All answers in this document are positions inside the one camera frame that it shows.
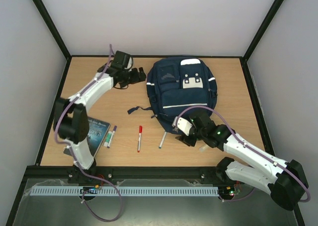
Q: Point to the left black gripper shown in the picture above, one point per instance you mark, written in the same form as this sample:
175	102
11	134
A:
136	77

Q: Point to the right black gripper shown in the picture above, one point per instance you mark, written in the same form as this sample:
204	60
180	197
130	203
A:
186	139

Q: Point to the green cap marker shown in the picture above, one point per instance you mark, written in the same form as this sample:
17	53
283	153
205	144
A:
162	140

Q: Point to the navy blue backpack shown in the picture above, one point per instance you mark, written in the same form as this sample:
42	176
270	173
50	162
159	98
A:
176	83

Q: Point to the dark blue Wuthering Heights book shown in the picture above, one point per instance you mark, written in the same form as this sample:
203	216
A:
95	134

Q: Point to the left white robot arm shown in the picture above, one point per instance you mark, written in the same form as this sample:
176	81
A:
71	125

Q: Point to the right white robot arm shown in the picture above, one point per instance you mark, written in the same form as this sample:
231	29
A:
285	182

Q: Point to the yellow highlighter pen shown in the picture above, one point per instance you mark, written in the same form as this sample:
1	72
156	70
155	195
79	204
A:
203	148

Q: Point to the red cap marker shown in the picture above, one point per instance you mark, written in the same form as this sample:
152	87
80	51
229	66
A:
139	139

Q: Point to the purple cap marker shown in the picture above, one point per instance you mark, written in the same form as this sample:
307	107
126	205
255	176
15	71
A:
112	135

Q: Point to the green label glue stick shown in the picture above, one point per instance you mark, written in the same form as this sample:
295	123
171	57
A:
107	139

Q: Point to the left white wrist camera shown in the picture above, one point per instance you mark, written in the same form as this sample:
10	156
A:
129	63

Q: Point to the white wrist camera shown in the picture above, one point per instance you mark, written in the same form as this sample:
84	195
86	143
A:
129	63
182	124

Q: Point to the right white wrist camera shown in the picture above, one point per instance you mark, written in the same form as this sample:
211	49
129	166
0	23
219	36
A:
182	124

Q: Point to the black aluminium frame rail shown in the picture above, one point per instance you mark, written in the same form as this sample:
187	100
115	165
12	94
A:
205	175

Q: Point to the light blue slotted cable duct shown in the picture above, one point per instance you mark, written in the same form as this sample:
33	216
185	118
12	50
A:
125	191

